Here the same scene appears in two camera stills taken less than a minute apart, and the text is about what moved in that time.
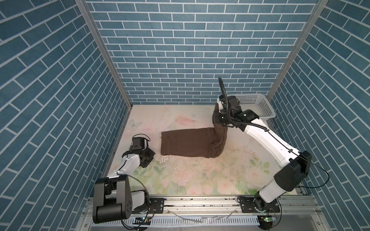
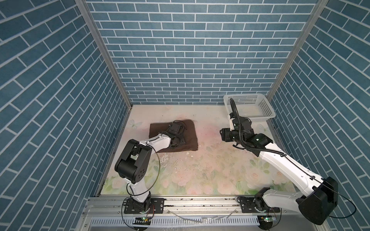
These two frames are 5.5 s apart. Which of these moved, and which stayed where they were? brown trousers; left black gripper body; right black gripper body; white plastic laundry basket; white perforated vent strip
Moved: left black gripper body; brown trousers; right black gripper body
Stayed: white plastic laundry basket; white perforated vent strip
